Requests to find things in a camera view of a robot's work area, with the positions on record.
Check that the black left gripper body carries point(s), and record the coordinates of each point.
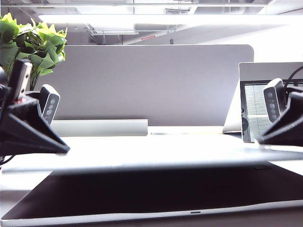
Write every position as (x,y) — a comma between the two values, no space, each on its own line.
(21,104)

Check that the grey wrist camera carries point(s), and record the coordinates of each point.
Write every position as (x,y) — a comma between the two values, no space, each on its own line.
(272,101)
(49,104)

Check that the ceiling air vent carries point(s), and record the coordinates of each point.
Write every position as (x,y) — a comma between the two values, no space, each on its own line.
(177,11)

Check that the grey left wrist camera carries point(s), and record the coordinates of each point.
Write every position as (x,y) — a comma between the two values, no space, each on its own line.
(49,104)

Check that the long ceiling light strip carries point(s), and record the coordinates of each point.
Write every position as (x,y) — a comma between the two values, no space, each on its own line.
(154,19)

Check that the dark grey desk divider panel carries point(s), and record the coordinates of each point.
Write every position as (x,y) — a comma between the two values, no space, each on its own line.
(154,82)

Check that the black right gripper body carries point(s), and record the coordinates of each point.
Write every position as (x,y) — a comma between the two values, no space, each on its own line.
(297,101)

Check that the black portable monitor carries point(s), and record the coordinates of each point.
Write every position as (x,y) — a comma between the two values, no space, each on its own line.
(253,106)

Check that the grey monitor stand flap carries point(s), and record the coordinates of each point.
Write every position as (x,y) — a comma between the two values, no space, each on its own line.
(233,118)

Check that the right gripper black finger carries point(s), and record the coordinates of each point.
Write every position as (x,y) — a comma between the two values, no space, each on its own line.
(284,113)
(286,134)

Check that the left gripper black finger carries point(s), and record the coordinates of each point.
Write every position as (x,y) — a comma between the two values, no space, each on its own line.
(28,132)
(48,121)

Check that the silver Dell laptop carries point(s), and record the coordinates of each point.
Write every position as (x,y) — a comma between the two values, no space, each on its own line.
(151,189)

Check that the red ceiling sign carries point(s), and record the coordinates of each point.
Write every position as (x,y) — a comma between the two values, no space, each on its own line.
(148,38)

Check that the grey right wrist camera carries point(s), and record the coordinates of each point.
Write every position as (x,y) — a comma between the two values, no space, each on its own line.
(272,101)

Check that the artificial plant in white pot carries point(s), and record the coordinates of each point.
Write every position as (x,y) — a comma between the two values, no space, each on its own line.
(35,47)

